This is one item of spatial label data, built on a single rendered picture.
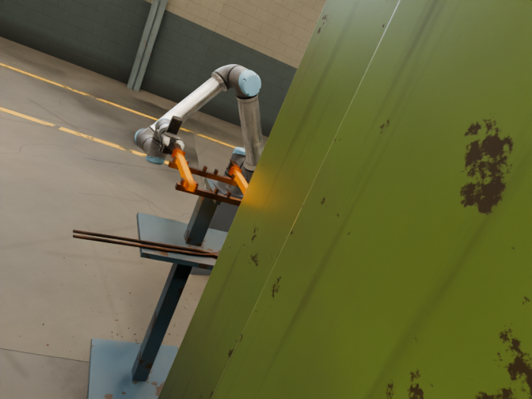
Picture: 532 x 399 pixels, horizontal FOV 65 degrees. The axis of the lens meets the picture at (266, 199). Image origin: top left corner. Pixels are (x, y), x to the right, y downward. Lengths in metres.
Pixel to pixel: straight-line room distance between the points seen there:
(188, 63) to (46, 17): 2.49
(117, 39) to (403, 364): 8.22
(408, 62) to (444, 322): 0.38
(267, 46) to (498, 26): 8.14
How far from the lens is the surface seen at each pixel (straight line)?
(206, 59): 8.55
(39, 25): 8.77
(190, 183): 1.38
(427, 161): 0.61
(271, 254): 1.06
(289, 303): 0.79
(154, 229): 1.63
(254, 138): 2.34
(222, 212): 2.65
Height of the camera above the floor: 1.41
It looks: 17 degrees down
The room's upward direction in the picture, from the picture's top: 24 degrees clockwise
